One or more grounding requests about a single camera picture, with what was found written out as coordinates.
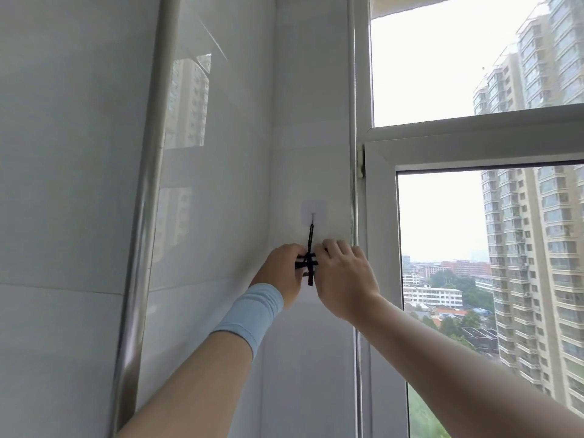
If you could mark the clear adhesive wall hook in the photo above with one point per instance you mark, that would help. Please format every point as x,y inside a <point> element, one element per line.
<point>313,213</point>

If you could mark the person's right forearm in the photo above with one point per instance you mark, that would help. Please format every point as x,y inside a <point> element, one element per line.
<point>465,369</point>

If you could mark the thin steel pipe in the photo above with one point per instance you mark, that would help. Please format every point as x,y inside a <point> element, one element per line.
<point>353,177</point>

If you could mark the person's right hand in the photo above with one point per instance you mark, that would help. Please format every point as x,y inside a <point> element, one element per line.
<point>346,282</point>

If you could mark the person's right fingers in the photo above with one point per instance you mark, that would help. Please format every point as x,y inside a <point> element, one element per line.
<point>326,253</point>

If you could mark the person's left fingers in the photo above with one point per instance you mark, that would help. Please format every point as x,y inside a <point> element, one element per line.
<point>299,257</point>

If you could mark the person's left hand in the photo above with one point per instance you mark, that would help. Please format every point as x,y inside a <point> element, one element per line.
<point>276,273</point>

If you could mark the light blue wristband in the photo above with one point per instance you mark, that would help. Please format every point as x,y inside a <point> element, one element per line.
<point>250,314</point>

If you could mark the white window frame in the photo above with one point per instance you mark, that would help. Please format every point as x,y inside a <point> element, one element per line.
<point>378,186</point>

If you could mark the vertical steel pipe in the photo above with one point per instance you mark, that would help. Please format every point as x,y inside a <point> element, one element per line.
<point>141,214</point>

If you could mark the tall apartment building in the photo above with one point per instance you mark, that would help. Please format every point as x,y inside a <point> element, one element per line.
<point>531,200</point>

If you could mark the person's left forearm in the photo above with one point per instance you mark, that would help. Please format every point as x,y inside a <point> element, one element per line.
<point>182,387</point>

